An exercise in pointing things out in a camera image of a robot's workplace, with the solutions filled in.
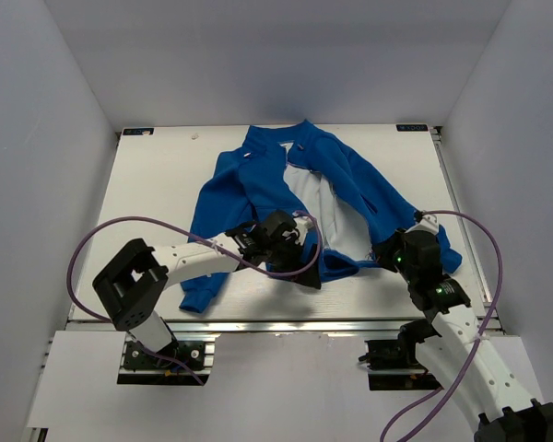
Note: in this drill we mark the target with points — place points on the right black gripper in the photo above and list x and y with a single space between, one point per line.
382 250

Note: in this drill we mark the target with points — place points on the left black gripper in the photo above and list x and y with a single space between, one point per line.
310 279

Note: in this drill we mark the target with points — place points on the blue fleece jacket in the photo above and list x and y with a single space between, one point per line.
304 168

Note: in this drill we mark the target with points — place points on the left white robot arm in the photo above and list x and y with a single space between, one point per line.
130 285

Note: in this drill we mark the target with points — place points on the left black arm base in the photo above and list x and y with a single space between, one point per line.
189 365

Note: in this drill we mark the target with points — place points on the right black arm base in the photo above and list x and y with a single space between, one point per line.
392 364

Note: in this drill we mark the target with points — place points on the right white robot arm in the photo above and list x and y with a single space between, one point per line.
450 344

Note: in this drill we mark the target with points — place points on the right blue table label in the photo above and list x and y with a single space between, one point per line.
411 127

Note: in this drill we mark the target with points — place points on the blue table label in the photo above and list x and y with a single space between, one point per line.
411 127
137 131

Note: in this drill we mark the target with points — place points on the left blue table label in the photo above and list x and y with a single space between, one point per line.
137 131

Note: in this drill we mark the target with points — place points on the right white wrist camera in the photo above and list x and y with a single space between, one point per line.
427 222

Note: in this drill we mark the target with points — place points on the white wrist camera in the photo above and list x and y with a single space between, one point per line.
304 224
427 222

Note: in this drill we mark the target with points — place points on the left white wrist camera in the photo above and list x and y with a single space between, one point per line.
304 224

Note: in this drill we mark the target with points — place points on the aluminium table front rail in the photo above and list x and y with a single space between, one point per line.
287 326

